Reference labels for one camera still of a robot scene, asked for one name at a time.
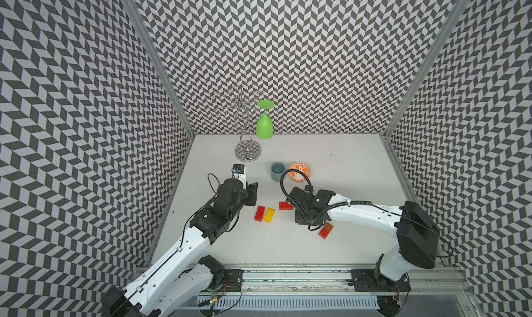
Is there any orange brown lego brick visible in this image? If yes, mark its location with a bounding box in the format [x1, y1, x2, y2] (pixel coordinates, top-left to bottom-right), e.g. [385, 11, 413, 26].
[323, 223, 334, 232]

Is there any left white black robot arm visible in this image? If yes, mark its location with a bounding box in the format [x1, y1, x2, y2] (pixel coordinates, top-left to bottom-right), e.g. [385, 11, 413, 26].
[101, 178, 259, 316]

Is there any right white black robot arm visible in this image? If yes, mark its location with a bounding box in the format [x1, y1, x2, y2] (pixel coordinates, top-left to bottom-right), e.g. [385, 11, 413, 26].
[281, 187, 440, 282]

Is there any small red lego brick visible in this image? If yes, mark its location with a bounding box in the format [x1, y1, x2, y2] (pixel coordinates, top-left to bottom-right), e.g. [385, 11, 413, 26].
[319, 228, 330, 239]

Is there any red long lego brick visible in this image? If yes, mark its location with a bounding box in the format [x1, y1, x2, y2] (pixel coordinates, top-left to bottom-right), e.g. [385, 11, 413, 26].
[254, 206, 266, 222]

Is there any yellow long lego brick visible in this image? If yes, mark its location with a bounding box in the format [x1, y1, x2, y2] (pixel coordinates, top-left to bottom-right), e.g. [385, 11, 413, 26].
[263, 208, 275, 224]

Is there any grey blue ceramic cup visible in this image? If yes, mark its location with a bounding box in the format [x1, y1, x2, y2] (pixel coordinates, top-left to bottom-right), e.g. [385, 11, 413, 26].
[270, 162, 285, 182]

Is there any orange white patterned bowl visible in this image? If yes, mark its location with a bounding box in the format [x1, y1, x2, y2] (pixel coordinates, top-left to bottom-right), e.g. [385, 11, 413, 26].
[288, 163, 312, 183]

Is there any green plastic wine glass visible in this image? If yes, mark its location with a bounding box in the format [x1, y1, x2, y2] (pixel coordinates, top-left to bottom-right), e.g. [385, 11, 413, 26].
[256, 99, 274, 140]

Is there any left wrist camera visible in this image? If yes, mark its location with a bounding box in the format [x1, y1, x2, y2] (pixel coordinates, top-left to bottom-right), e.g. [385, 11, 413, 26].
[231, 164, 247, 187]

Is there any chrome wire glass rack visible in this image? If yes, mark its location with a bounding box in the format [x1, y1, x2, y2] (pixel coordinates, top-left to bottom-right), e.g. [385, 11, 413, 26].
[211, 86, 262, 163]

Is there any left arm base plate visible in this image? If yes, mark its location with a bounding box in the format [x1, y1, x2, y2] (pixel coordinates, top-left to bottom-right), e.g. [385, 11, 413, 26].
[204, 268, 244, 293]

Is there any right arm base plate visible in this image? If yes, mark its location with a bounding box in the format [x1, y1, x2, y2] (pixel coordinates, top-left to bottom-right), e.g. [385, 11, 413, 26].
[348, 269, 411, 293]

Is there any white slotted cable duct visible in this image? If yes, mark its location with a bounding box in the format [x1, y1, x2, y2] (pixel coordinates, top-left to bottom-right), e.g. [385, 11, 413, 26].
[213, 295, 380, 311]

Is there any aluminium front rail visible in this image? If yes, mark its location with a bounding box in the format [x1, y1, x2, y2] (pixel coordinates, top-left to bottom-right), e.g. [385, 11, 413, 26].
[225, 264, 473, 296]

